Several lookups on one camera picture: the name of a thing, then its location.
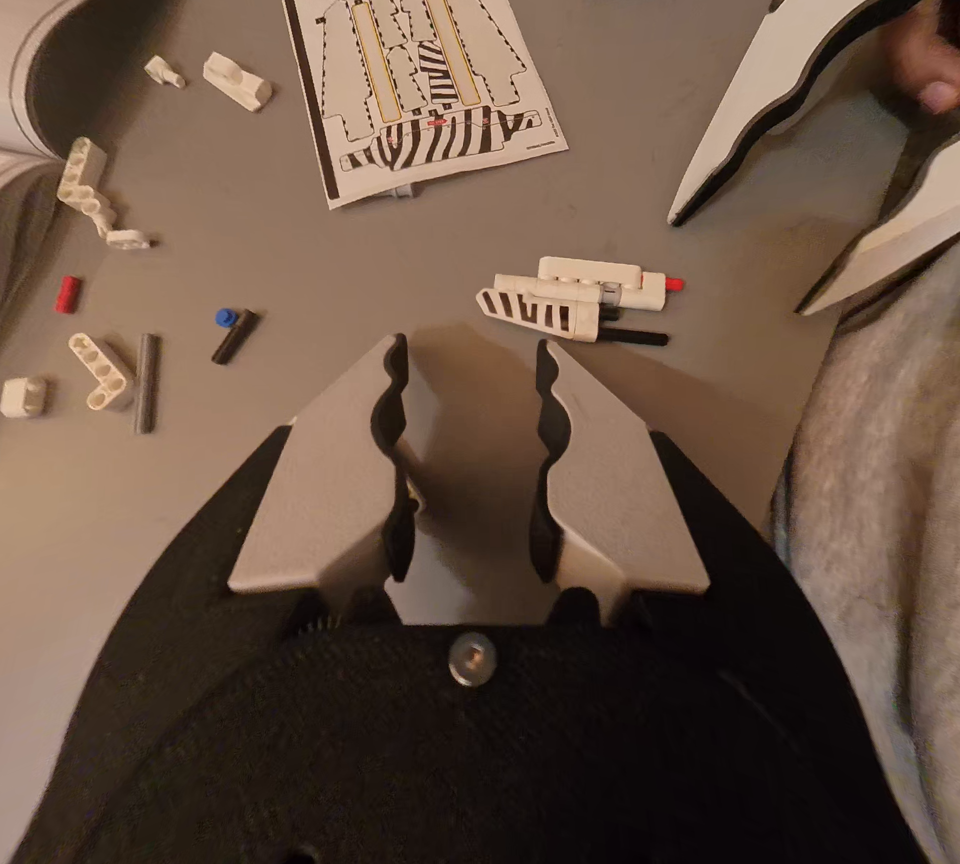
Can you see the red lego bush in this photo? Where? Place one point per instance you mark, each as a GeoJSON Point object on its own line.
{"type": "Point", "coordinates": [67, 294]}

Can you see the zebra striped sticker sheet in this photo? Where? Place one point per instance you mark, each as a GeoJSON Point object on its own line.
{"type": "Point", "coordinates": [412, 91]}

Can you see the white curved lego panel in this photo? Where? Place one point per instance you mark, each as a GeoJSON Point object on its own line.
{"type": "Point", "coordinates": [236, 83]}

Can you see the grey lego axle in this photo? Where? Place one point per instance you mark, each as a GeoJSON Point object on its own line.
{"type": "Point", "coordinates": [146, 384]}

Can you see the white lego connector red pin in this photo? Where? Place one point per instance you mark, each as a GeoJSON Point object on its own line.
{"type": "Point", "coordinates": [652, 290]}

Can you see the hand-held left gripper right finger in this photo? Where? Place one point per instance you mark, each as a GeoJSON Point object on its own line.
{"type": "Point", "coordinates": [622, 511]}

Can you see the person's grey hoodie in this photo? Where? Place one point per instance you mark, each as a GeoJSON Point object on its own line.
{"type": "Point", "coordinates": [885, 504]}

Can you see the zebra panel lego assembly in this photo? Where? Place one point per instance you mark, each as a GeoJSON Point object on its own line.
{"type": "Point", "coordinates": [585, 271]}

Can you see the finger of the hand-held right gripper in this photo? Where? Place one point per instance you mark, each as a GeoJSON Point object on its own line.
{"type": "Point", "coordinates": [810, 31]}
{"type": "Point", "coordinates": [915, 233]}

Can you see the small white lego block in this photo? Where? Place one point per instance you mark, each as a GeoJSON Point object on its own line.
{"type": "Point", "coordinates": [22, 399]}

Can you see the small white curved lego piece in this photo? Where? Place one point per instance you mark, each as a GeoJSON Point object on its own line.
{"type": "Point", "coordinates": [161, 70]}

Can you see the blue lego pin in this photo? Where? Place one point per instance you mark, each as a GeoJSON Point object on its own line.
{"type": "Point", "coordinates": [224, 318]}

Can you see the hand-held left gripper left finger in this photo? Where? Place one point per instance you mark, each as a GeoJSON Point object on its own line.
{"type": "Point", "coordinates": [315, 504]}

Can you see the person's right hand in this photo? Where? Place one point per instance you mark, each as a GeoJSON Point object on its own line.
{"type": "Point", "coordinates": [934, 61]}

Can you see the white double-bent lego beam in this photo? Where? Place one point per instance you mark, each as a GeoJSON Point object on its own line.
{"type": "Point", "coordinates": [82, 181]}

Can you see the small grey lego piece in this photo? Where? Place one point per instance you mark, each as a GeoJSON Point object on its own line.
{"type": "Point", "coordinates": [403, 190]}

